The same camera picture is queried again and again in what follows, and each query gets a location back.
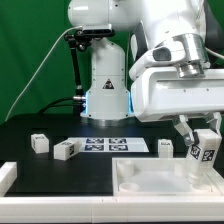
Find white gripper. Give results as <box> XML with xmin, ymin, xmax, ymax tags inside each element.
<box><xmin>131</xmin><ymin>68</ymin><xmax>224</xmax><ymax>146</ymax></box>

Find white square tabletop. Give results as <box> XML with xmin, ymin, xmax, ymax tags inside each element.
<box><xmin>112</xmin><ymin>158</ymin><xmax>224</xmax><ymax>197</ymax></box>

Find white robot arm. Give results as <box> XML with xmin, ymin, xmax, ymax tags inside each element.
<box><xmin>68</xmin><ymin>0</ymin><xmax>224</xmax><ymax>145</ymax></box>

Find april tag sheet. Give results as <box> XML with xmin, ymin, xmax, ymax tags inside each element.
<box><xmin>69</xmin><ymin>137</ymin><xmax>148</xmax><ymax>153</ymax></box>

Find white obstacle wall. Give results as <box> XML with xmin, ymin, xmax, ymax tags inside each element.
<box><xmin>0</xmin><ymin>163</ymin><xmax>224</xmax><ymax>223</ymax></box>

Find black base cables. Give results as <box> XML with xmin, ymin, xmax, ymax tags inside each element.
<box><xmin>38</xmin><ymin>97</ymin><xmax>83</xmax><ymax>115</ymax></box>

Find grey camera on mount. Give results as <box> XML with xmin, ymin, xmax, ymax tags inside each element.
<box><xmin>82</xmin><ymin>24</ymin><xmax>112</xmax><ymax>36</ymax></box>

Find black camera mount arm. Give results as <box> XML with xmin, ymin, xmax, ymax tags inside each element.
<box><xmin>64</xmin><ymin>30</ymin><xmax>116</xmax><ymax>105</ymax></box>

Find white camera cable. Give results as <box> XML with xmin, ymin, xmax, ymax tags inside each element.
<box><xmin>4</xmin><ymin>25</ymin><xmax>84</xmax><ymax>122</ymax></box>

